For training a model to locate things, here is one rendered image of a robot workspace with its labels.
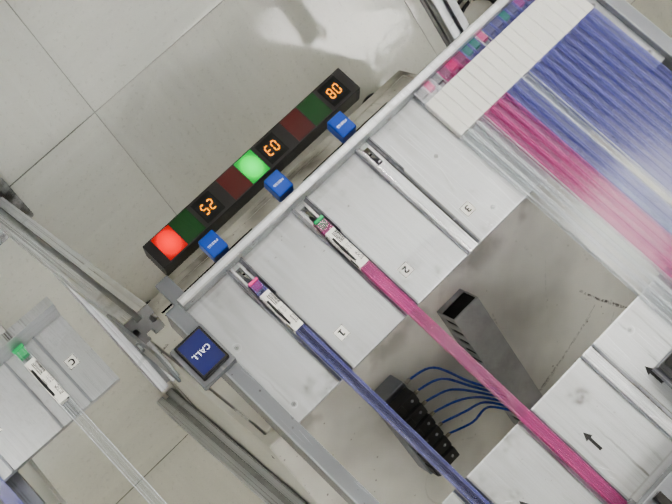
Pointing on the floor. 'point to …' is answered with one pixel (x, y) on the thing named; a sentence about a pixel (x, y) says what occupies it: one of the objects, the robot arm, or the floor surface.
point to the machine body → (423, 349)
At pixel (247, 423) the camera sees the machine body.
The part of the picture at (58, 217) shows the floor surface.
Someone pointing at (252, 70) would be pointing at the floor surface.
